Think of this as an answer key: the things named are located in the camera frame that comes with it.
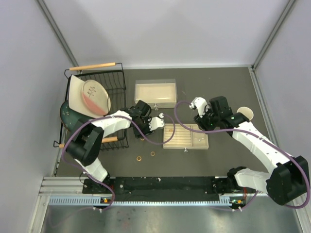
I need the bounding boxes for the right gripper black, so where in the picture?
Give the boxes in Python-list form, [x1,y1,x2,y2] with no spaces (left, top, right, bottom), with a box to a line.
[194,105,221,133]

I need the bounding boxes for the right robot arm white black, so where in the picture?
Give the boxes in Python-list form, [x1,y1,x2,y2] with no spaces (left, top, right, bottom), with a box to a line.
[190,96,311,205]

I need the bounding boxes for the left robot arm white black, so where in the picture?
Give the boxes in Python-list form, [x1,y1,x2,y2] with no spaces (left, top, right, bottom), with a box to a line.
[65,100,153,193]

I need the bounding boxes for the beige velvet jewelry tray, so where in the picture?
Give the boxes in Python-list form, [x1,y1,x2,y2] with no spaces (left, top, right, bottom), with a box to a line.
[163,124,209,152]

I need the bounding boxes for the clear acrylic jewelry box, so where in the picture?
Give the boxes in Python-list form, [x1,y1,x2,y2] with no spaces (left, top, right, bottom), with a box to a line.
[134,79,177,111]

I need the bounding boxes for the yellow mug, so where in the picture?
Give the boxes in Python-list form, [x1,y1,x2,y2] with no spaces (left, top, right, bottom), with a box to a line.
[237,106,254,121]

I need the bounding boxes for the round pink cream plate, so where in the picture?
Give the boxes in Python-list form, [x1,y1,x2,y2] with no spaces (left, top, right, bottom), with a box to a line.
[81,80,111,116]

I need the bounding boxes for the square cream plate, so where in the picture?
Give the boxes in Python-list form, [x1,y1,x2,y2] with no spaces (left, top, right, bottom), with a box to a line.
[68,75,101,118]

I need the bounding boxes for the dark green round plate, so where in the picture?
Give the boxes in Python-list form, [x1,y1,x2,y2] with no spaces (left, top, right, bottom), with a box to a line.
[59,100,92,135]

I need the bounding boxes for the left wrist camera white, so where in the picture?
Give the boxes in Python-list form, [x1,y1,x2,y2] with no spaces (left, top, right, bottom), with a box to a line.
[148,113,165,131]

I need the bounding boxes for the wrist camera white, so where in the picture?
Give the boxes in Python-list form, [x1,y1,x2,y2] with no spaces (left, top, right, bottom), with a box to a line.
[148,113,165,131]
[190,97,210,118]

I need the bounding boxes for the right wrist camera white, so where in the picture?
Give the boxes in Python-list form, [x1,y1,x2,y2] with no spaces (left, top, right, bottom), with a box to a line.
[190,97,210,118]

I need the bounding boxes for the black wire dish rack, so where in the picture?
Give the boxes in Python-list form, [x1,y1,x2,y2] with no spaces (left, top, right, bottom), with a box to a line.
[53,62,129,152]

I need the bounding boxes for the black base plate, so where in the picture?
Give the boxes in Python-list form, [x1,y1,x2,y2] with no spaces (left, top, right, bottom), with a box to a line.
[83,176,243,195]

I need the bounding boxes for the grey slotted cable duct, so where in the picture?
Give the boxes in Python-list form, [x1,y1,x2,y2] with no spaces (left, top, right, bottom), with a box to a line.
[49,196,244,207]

